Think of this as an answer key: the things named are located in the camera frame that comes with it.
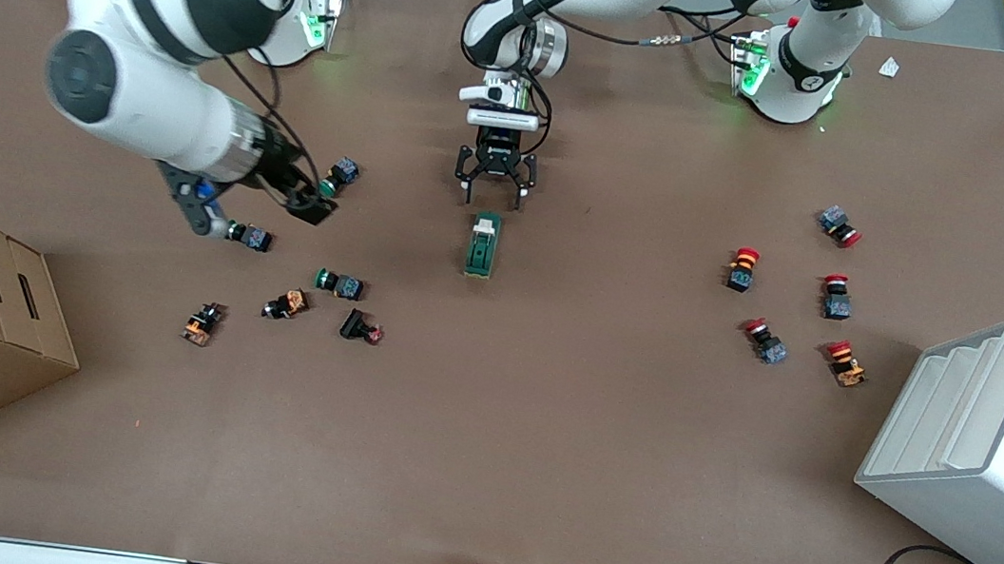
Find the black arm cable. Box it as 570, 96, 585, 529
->
203, 51, 338, 203
496, 0, 765, 186

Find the green push button switch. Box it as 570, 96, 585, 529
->
224, 221, 276, 255
319, 154, 362, 202
313, 267, 367, 302

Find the red mushroom button orange block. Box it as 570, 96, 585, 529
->
821, 339, 871, 391

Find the black left base cable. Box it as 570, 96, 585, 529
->
659, 3, 752, 69

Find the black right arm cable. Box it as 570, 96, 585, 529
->
203, 51, 338, 203

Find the black orange button switch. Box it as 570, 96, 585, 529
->
180, 299, 227, 350
261, 285, 311, 324

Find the green load switch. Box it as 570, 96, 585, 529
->
464, 209, 506, 281

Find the black button switch red block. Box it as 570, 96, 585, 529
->
338, 306, 387, 347

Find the red mushroom button switch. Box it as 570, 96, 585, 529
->
819, 273, 856, 322
724, 245, 763, 296
815, 204, 866, 251
739, 316, 793, 368

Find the brown paper table cover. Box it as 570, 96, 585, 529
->
0, 0, 1004, 564

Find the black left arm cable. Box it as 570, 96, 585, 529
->
496, 0, 765, 186

